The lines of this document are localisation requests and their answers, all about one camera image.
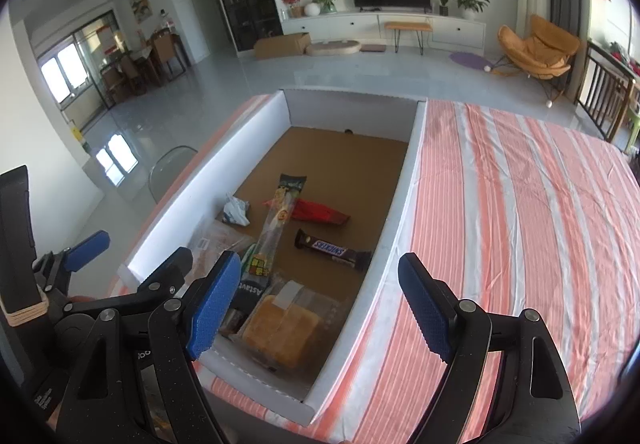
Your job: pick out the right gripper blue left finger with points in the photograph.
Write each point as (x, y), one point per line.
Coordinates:
(207, 302)

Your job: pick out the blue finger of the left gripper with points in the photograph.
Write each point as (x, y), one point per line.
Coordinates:
(86, 251)
(170, 275)

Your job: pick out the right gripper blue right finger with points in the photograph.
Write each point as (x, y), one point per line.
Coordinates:
(429, 304)

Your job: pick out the green cracker packet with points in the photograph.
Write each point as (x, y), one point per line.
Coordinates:
(247, 258)

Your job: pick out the long black noodle snack packet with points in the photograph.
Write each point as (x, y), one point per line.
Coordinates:
(252, 285)

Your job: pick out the clear bag brown biscuits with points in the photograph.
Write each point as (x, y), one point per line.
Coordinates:
(209, 240)

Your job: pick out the white black snack packet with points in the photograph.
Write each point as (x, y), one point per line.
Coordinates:
(235, 211)

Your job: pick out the packaged bread loaf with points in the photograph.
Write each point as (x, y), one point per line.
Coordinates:
(291, 327)

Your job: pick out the red snack packet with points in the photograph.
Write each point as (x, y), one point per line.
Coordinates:
(308, 211)

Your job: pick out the Snickers chocolate bar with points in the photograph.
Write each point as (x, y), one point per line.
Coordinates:
(358, 260)

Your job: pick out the transparent grey chair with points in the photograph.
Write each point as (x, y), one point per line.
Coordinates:
(168, 168)

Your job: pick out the striped red grey tablecloth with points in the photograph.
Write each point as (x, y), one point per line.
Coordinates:
(510, 211)

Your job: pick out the wooden dining chairs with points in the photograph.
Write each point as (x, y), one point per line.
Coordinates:
(131, 73)

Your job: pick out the cardboard box on floor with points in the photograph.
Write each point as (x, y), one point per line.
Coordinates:
(281, 46)

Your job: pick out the white TV cabinet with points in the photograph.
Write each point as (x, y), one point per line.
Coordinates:
(449, 34)

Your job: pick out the orange lounge chair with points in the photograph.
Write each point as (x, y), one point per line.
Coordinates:
(545, 54)

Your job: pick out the small wooden bench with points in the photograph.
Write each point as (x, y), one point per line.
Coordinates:
(420, 29)

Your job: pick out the dark wooden railing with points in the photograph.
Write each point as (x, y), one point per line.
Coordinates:
(607, 89)

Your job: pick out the leafy plant white vase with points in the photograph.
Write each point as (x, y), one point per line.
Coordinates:
(317, 7)

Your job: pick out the small dark potted plant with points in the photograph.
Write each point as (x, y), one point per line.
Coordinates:
(443, 9)

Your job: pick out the green potted plant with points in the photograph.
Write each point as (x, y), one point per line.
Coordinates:
(471, 9)

